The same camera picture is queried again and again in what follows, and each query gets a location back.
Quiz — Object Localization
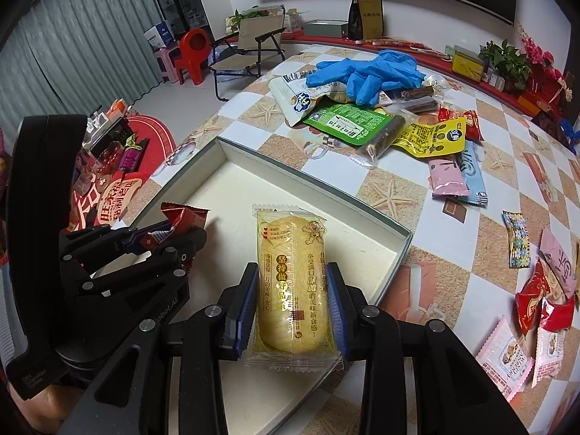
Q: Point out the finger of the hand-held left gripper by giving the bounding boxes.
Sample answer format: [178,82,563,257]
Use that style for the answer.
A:
[59,220,182,260]
[63,228,208,295]

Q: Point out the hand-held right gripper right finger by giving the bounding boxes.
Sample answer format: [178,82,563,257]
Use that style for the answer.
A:
[325,262,531,435]

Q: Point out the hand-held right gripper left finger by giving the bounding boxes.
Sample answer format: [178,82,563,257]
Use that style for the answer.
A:
[57,262,261,435]

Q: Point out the dark red crinkled snack packet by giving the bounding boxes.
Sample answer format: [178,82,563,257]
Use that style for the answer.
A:
[159,202,211,254]

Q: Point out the yellow cake packet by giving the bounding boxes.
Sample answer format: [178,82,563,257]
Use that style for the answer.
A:
[244,204,343,372]

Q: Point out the grey shallow box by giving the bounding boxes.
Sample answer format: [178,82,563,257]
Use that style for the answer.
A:
[131,136,414,435]

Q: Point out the pink and white snack packet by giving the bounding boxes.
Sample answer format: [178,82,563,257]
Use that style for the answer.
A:
[476,317,535,402]
[531,326,567,388]

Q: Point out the red patterned snack packet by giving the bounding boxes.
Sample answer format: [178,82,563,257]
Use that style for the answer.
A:
[514,258,551,336]

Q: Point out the red cardboard sign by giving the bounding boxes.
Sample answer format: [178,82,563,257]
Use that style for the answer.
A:
[68,177,146,232]

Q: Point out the purple snack packet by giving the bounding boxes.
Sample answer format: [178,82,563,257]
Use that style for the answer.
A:
[119,135,150,173]

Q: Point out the black snack tray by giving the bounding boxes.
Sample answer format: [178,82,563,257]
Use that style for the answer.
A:
[88,118,130,159]

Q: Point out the red round table cloth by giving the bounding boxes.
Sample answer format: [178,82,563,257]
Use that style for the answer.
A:
[82,113,177,177]

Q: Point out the grey curtain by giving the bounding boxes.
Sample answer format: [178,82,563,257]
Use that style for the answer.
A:
[0,0,166,146]

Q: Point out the white and blue snack bag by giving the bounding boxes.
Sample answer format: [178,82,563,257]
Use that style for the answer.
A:
[268,70,327,128]

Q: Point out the brown bar in clear wrapper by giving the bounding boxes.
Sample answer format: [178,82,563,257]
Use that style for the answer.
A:
[351,115,406,166]

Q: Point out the pink plastic stool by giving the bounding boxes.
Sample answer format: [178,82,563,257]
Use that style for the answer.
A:
[153,44,182,83]

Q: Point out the red plastic stool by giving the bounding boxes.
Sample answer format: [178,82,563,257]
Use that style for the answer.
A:
[174,28,214,86]

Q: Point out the green snack packet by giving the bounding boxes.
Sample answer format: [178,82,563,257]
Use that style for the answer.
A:
[301,102,395,146]

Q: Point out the colourful patterned candy packet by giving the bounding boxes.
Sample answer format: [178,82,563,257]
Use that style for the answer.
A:
[502,211,532,269]

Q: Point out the light blue snack packet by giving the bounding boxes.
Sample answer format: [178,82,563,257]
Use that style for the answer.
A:
[455,141,489,207]

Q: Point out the blue and white carton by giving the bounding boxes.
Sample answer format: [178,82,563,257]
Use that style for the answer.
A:
[144,22,175,50]

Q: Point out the yellow snack packet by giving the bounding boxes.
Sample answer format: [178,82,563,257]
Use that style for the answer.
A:
[392,120,467,159]

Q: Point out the beige folding chair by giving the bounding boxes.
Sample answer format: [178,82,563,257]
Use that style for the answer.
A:
[208,7,287,103]

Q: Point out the blue rubber glove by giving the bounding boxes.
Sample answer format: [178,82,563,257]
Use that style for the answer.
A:
[347,50,427,107]
[306,57,386,89]

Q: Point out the leafy green plant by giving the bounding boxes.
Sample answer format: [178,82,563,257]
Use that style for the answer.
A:
[227,7,273,32]

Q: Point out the dark brown snack bar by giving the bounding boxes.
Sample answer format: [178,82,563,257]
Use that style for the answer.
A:
[401,100,440,115]
[399,87,438,101]

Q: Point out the pale pink snack packet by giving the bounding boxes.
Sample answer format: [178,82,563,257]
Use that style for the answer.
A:
[537,229,578,300]

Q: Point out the small red snack packet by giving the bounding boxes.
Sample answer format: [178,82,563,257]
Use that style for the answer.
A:
[437,106,485,142]

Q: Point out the grey-green flat box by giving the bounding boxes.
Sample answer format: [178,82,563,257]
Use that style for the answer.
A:
[303,19,349,38]

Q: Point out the black and gold gift bag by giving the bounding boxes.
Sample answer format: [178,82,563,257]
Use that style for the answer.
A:
[348,0,385,41]

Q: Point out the yellow box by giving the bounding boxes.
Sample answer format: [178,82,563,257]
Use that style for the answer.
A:
[452,45,488,83]

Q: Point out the potted green plant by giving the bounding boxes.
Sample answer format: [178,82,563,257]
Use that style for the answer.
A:
[478,40,531,94]

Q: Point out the red gift box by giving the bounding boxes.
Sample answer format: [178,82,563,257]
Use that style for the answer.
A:
[517,72,572,116]

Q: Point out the pink artificial flowers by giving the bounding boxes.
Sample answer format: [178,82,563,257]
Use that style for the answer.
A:
[517,22,574,100]

